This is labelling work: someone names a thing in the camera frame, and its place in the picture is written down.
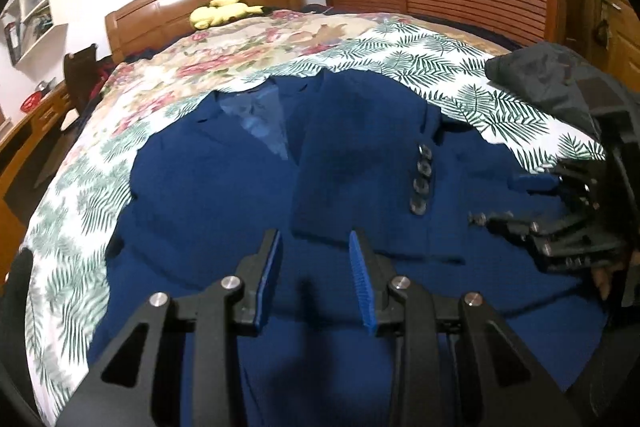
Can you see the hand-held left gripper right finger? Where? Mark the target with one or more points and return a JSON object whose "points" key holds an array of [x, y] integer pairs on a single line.
{"points": [[361, 287]]}

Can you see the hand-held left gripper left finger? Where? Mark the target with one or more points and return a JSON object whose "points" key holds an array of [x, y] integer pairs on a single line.
{"points": [[265, 287]]}

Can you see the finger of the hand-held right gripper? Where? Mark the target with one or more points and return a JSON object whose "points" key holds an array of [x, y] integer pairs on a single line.
{"points": [[535, 183], [565, 242]]}

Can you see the navy blue suit jacket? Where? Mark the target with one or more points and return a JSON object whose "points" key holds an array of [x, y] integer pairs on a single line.
{"points": [[200, 207]]}

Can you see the black folded clothes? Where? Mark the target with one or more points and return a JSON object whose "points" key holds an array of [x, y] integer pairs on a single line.
{"points": [[12, 297]]}

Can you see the person's right hand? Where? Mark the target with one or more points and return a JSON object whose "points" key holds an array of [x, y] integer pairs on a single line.
{"points": [[604, 284]]}

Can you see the black padded garment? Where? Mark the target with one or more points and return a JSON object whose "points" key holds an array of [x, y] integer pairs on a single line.
{"points": [[545, 77]]}

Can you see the leaf-print bedsheet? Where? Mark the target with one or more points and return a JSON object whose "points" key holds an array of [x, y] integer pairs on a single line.
{"points": [[75, 232]]}

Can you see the floral blanket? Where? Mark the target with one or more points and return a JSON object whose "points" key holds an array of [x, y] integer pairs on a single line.
{"points": [[225, 52]]}

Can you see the red clothing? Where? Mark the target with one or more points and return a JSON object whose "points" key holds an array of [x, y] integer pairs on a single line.
{"points": [[106, 72]]}

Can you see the yellow plush toy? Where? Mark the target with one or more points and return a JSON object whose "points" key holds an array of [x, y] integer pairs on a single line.
{"points": [[220, 12]]}

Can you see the dark wooden chair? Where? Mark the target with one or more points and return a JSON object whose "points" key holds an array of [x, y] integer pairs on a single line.
{"points": [[80, 77]]}

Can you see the wooden desk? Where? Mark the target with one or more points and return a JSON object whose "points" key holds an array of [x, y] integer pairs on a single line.
{"points": [[25, 142]]}

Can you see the red basket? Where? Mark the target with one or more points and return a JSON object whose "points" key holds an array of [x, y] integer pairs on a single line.
{"points": [[31, 102]]}

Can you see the white wall shelf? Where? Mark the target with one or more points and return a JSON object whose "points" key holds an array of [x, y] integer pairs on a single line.
{"points": [[35, 7]]}

